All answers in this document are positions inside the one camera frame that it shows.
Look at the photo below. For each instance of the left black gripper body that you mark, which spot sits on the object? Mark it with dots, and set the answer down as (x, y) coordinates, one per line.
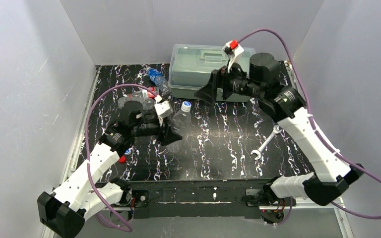
(163, 132)

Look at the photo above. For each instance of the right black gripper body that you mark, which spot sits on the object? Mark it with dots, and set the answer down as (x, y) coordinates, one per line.
(223, 86)

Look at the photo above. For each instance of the clear unlabelled plastic bottle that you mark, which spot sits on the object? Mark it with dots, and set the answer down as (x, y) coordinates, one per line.
(181, 123)

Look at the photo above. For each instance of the blue white bottle cap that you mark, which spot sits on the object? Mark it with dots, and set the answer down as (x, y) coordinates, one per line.
(128, 152)
(186, 106)

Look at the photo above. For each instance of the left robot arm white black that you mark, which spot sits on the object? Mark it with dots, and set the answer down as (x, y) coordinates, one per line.
(67, 207)

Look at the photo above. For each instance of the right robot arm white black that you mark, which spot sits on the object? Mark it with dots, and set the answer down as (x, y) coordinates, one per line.
(287, 108)

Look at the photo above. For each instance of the red label plastic bottle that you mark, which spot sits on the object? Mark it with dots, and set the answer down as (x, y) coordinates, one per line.
(141, 94)

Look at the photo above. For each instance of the red bottle cap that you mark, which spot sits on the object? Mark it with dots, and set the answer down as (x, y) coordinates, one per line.
(122, 160)

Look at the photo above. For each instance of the blue label plastic bottle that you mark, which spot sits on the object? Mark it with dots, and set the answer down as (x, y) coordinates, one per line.
(159, 80)

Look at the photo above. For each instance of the translucent plastic storage box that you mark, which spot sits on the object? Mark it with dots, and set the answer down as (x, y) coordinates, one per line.
(191, 66)

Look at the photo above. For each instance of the silver open-end wrench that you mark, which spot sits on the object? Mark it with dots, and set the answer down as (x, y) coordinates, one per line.
(258, 152)

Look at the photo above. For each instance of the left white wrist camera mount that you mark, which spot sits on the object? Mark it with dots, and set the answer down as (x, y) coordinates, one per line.
(162, 108)

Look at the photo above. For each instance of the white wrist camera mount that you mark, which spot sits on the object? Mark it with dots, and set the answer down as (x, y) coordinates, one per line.
(162, 108)
(234, 52)

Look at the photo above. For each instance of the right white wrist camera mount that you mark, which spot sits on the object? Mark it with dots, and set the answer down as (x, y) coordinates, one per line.
(234, 52)

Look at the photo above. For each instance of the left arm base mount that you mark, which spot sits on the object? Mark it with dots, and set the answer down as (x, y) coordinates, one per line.
(134, 199)

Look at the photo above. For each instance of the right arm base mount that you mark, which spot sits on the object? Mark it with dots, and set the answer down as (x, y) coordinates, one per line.
(278, 210)

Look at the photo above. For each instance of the aluminium frame rail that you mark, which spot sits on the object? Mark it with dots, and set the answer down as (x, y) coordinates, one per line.
(192, 200)

